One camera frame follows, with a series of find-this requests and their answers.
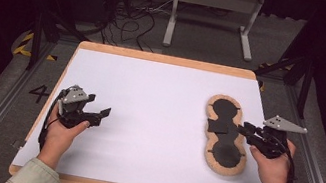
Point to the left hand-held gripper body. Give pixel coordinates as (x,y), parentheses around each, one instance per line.
(74,98)

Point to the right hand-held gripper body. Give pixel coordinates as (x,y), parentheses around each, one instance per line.
(273,138)

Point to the wooden board with black pads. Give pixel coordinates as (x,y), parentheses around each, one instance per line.
(227,140)

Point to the person's right hand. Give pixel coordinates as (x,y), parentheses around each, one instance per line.
(271,173)

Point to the person's left hand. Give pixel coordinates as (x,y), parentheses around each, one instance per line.
(57,140)

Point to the yellow and black floor tape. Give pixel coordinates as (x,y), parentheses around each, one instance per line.
(261,86)

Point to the white table sheet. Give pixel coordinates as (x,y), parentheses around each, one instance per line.
(154,110)

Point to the black tripod stand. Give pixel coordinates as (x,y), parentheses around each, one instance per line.
(304,86)
(36,38)

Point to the small metal table bracket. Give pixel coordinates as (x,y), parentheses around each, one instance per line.
(18,144)

